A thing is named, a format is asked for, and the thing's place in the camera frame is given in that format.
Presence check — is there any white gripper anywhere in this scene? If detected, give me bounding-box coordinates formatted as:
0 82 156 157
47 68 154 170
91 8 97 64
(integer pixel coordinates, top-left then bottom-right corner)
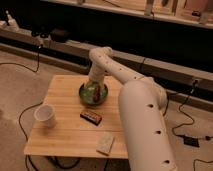
85 74 104 92

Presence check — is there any wooden table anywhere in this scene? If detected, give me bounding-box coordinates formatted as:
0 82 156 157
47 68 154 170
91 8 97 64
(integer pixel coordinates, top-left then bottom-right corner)
24 75 128 159

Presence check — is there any black floor cable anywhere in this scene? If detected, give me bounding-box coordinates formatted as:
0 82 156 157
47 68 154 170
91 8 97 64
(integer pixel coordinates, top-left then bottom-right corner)
0 44 81 171

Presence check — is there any green bowl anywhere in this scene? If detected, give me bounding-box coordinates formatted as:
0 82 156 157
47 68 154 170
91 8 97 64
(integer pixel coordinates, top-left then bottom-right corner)
79 81 108 106

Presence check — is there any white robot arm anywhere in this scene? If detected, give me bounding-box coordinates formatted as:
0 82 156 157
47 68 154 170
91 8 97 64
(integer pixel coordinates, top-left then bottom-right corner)
89 47 178 171

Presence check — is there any white spray bottle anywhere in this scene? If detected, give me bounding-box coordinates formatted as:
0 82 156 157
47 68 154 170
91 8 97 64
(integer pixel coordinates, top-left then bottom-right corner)
6 11 19 31

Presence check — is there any black power adapter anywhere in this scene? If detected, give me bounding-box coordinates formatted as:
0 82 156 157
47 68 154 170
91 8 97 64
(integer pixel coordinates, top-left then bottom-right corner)
184 136 199 147

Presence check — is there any dark brown chocolate bar box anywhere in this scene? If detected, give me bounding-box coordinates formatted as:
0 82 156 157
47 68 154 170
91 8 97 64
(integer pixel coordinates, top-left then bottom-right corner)
80 110 102 126

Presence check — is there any black device on ledge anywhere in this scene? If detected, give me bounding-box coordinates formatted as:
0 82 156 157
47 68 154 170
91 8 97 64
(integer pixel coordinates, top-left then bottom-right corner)
50 29 69 43

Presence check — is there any white cup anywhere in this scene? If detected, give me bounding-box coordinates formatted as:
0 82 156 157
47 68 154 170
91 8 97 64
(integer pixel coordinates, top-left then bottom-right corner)
34 104 56 128

